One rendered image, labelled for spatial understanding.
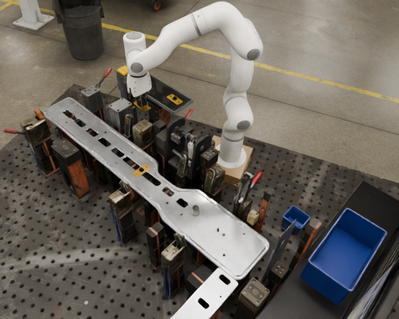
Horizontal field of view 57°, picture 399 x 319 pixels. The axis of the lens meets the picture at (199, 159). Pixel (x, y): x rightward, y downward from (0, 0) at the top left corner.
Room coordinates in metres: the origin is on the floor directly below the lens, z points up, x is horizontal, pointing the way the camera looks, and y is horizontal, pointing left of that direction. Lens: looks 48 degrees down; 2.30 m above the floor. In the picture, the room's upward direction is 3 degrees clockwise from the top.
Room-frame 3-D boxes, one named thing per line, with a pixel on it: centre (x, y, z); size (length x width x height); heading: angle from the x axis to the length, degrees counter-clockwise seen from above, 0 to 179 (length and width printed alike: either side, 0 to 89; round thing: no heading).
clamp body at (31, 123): (1.33, 0.84, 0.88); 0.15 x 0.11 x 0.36; 140
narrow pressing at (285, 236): (0.62, -0.29, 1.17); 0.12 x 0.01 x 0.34; 140
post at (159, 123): (1.32, 0.20, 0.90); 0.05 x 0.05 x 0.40; 50
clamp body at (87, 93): (1.60, 0.62, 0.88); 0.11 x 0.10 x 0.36; 140
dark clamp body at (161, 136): (1.27, 0.17, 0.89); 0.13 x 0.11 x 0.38; 140
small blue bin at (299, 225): (1.04, -0.50, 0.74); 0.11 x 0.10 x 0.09; 50
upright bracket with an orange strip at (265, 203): (0.86, -0.27, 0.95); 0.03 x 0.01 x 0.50; 50
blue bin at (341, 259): (0.67, -0.55, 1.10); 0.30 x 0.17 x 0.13; 141
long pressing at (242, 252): (1.10, 0.29, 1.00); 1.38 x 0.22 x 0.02; 50
